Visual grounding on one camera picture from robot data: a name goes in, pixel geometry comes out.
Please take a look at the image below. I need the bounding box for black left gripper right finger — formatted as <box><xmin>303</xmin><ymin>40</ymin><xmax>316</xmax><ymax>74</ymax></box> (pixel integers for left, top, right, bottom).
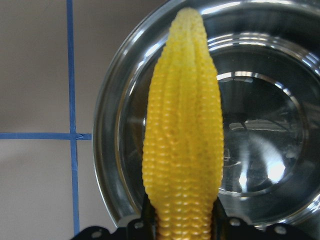
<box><xmin>211</xmin><ymin>198</ymin><xmax>228</xmax><ymax>240</ymax></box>

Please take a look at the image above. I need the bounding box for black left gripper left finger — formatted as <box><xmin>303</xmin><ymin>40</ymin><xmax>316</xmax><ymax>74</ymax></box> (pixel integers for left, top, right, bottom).
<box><xmin>141</xmin><ymin>193</ymin><xmax>156</xmax><ymax>240</ymax></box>

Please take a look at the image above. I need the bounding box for yellow corn cob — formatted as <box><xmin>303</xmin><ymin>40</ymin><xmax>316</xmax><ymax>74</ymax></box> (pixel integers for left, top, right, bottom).
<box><xmin>142</xmin><ymin>7</ymin><xmax>224</xmax><ymax>240</ymax></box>

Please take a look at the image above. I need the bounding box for pale green electric pot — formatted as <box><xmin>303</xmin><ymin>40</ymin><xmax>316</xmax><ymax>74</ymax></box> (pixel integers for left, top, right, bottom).
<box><xmin>93</xmin><ymin>0</ymin><xmax>320</xmax><ymax>238</ymax></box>

